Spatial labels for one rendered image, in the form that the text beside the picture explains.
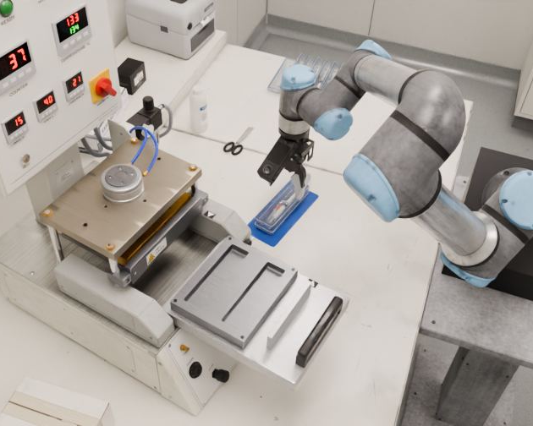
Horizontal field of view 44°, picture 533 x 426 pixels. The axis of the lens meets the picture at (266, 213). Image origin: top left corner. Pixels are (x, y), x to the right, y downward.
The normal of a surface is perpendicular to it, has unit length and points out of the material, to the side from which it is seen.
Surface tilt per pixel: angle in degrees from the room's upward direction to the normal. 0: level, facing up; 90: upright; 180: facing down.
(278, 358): 0
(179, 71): 0
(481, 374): 90
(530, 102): 90
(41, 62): 90
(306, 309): 0
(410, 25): 90
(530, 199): 40
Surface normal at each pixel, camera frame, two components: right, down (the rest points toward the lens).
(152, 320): 0.59, -0.26
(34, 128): 0.85, 0.40
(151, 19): -0.44, 0.61
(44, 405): 0.05, -0.68
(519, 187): -0.14, -0.08
